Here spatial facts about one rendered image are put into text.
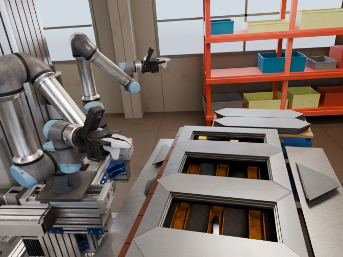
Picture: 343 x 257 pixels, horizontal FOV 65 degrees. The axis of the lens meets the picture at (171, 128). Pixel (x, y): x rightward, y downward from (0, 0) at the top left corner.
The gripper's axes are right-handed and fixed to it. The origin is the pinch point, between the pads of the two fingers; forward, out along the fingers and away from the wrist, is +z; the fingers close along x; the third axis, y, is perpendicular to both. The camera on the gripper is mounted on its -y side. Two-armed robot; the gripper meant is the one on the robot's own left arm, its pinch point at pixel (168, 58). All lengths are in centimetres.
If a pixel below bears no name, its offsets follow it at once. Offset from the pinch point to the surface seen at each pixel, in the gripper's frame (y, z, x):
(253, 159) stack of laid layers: 55, 37, 61
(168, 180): 52, -24, 61
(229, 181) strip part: 50, 7, 77
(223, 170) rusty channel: 72, 24, 46
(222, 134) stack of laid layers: 60, 36, 21
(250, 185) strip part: 49, 16, 86
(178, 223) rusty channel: 67, -26, 81
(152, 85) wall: 130, 61, -249
